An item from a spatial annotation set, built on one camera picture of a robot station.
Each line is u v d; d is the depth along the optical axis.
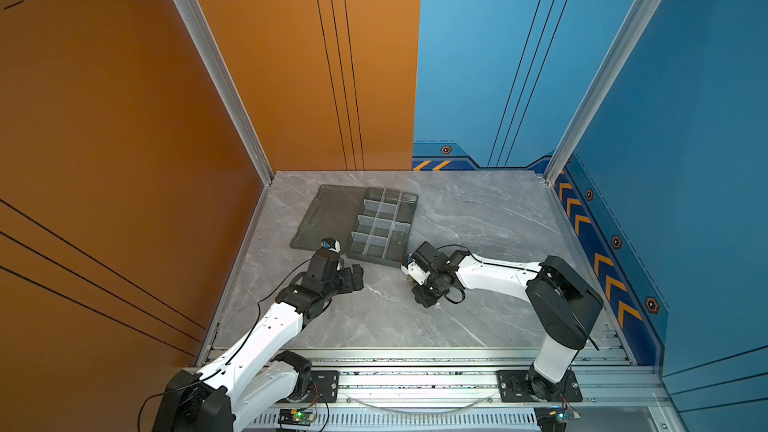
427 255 0.72
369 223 1.03
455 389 0.75
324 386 0.74
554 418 0.71
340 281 0.73
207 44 0.83
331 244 0.75
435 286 0.76
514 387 0.72
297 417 0.71
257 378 0.56
